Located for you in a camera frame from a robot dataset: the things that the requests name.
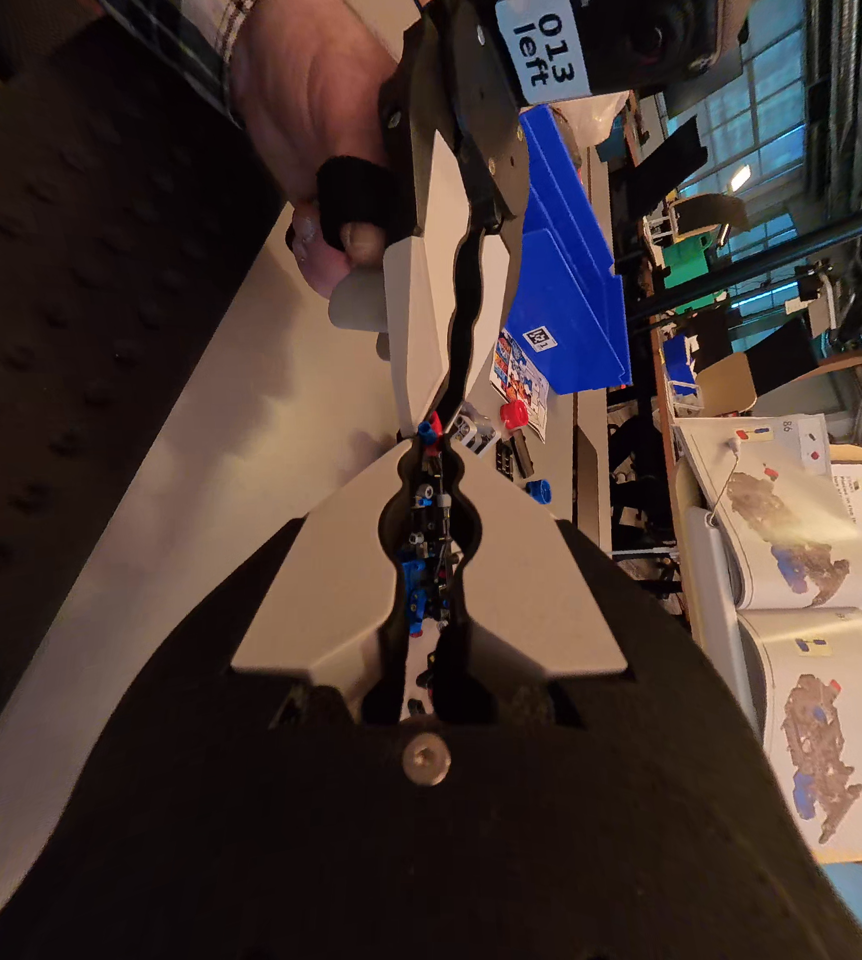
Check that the dark rectangular desk panel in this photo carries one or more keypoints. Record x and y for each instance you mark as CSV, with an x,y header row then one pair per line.
x,y
590,480

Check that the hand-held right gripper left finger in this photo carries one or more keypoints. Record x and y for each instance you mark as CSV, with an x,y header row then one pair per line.
x,y
318,600

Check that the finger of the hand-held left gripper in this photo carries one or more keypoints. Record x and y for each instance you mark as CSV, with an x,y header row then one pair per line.
x,y
494,277
416,315

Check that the black cylinder brick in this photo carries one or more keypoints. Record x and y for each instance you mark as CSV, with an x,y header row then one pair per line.
x,y
524,454

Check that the toy brick vehicle chassis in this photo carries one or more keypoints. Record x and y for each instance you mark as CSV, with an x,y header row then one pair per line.
x,y
419,577

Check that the grey desk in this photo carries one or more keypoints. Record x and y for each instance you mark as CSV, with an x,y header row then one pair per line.
x,y
251,450

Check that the person's left hand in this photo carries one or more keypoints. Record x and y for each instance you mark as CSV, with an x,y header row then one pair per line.
x,y
311,90

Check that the black perforated panel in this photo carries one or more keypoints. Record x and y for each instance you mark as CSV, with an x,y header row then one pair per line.
x,y
63,300

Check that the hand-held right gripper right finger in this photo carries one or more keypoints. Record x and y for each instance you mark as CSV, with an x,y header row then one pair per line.
x,y
543,600

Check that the sticker sheet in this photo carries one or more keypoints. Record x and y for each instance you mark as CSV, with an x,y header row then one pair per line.
x,y
521,375

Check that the instruction booklet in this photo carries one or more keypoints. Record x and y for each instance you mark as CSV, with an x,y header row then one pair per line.
x,y
775,525

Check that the green object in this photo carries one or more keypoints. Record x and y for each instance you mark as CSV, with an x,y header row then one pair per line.
x,y
689,259

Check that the blue wheel rim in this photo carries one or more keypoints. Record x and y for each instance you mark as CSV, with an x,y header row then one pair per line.
x,y
538,492

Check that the person's left forearm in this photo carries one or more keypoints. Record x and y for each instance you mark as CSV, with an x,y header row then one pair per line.
x,y
213,19

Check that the red wheel rim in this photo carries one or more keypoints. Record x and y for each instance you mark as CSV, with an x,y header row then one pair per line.
x,y
513,414

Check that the blue storage bin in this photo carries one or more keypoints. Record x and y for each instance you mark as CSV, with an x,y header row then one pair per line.
x,y
566,300

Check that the black frame brick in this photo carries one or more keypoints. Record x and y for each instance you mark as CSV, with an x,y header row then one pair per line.
x,y
504,456

